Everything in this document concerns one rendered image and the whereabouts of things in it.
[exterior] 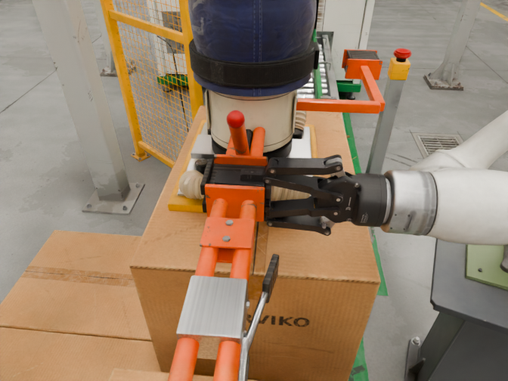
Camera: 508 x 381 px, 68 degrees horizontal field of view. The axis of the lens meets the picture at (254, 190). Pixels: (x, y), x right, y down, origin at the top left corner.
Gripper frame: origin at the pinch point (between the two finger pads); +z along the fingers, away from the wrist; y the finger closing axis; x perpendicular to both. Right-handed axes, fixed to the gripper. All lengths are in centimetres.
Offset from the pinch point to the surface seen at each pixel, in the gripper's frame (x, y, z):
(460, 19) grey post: 341, 57, -158
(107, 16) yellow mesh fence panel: 178, 22, 100
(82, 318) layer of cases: 16, 66, 51
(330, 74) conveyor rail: 203, 60, -33
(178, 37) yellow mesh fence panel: 139, 20, 49
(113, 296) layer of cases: 24, 66, 45
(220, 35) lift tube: 16.2, -17.0, 4.6
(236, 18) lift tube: 16.1, -19.6, 2.0
